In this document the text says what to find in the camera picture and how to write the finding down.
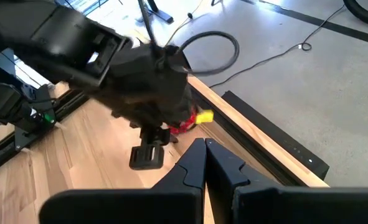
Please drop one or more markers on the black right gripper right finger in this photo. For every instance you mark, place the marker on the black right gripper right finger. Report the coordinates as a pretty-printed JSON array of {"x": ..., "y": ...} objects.
[{"x": 295, "y": 205}]

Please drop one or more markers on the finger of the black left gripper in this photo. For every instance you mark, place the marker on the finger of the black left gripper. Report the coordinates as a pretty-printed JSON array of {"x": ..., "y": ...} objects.
[
  {"x": 154, "y": 136},
  {"x": 147, "y": 166}
]

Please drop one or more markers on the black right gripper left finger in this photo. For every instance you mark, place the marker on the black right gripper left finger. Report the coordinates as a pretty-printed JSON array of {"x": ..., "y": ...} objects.
[{"x": 124, "y": 207}]

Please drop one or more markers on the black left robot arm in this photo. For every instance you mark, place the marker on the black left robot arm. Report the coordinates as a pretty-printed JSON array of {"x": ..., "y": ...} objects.
[{"x": 46, "y": 40}]

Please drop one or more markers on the plain yellow candy packet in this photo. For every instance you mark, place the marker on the plain yellow candy packet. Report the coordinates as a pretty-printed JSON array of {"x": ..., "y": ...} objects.
[{"x": 205, "y": 117}]

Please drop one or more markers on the red Skittles packet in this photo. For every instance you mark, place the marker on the red Skittles packet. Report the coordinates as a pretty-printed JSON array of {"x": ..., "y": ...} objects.
[{"x": 183, "y": 127}]

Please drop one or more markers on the black bar with light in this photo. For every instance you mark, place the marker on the black bar with light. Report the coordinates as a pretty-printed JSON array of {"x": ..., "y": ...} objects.
[{"x": 280, "y": 135}]

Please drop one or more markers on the black tripod stand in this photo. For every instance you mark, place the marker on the black tripod stand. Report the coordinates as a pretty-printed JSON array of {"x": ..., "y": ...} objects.
[{"x": 163, "y": 15}]

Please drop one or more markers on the black aluminium table frame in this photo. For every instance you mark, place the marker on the black aluminium table frame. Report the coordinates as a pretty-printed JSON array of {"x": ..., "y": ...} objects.
[{"x": 239, "y": 140}]

